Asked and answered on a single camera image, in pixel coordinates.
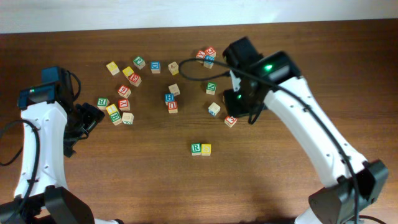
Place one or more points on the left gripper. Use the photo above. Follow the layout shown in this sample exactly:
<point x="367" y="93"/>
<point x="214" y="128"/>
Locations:
<point x="90" y="115"/>

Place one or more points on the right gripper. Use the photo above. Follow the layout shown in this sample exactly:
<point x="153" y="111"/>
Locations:
<point x="232" y="101"/>

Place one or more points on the yellow S letter block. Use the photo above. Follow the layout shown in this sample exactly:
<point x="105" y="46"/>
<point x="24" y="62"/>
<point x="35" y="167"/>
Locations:
<point x="206" y="149"/>

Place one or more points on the green R letter block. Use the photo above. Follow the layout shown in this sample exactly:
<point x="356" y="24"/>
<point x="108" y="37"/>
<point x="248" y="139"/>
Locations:
<point x="196" y="149"/>

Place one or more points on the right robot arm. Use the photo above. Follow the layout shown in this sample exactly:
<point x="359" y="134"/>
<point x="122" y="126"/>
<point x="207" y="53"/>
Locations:
<point x="350" y="182"/>

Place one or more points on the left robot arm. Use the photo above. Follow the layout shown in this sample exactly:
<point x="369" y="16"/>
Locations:
<point x="53" y="123"/>

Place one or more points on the wooden block blue side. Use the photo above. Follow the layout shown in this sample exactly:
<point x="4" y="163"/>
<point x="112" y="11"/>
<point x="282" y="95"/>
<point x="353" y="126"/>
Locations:
<point x="214" y="109"/>

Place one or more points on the green N block centre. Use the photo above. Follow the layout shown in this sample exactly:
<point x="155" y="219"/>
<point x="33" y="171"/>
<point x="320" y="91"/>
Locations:
<point x="211" y="88"/>

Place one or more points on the blue X block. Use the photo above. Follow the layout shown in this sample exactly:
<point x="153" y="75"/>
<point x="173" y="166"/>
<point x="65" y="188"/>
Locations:
<point x="208" y="61"/>

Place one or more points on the green B block lower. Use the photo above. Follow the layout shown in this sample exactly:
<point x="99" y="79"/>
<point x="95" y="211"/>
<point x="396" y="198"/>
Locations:
<point x="116" y="118"/>

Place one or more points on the green b block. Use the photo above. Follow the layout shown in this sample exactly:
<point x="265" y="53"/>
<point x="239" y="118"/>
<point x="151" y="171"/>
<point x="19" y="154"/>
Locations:
<point x="102" y="103"/>
<point x="116" y="118"/>

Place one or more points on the green B block left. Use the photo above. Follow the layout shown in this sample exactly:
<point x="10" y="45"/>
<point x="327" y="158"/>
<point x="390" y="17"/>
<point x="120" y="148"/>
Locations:
<point x="102" y="103"/>

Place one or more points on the yellow block lower left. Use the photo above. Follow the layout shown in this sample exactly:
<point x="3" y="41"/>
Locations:
<point x="112" y="109"/>

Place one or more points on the red Q block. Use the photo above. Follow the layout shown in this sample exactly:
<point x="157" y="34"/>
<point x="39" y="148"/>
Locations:
<point x="210" y="51"/>

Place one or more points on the wooden block green side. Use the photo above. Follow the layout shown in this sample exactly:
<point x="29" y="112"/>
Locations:
<point x="127" y="118"/>

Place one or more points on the plain wooden block centre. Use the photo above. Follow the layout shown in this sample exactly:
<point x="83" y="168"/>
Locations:
<point x="174" y="89"/>

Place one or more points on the red U block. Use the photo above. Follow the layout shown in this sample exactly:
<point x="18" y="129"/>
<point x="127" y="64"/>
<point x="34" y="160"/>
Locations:
<point x="172" y="107"/>

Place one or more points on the blue H block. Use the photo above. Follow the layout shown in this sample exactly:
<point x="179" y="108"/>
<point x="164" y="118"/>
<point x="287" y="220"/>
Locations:
<point x="169" y="98"/>

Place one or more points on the yellow A block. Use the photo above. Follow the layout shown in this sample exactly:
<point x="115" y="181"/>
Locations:
<point x="173" y="68"/>

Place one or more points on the red 6 block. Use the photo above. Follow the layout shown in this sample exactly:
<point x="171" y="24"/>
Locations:
<point x="124" y="91"/>

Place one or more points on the yellow block far left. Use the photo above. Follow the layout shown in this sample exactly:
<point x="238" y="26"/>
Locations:
<point x="113" y="68"/>

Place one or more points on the blue D block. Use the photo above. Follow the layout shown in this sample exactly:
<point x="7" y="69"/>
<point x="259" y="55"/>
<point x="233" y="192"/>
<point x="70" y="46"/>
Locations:
<point x="155" y="67"/>

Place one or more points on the red E block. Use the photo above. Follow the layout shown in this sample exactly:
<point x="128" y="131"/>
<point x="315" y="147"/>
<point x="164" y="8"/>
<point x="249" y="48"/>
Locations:
<point x="135" y="80"/>

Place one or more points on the yellow block beside E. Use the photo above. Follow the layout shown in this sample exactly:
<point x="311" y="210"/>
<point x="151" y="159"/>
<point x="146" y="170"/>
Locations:
<point x="128" y="71"/>

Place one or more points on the green P block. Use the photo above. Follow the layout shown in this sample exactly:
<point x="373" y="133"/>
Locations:
<point x="139" y="62"/>

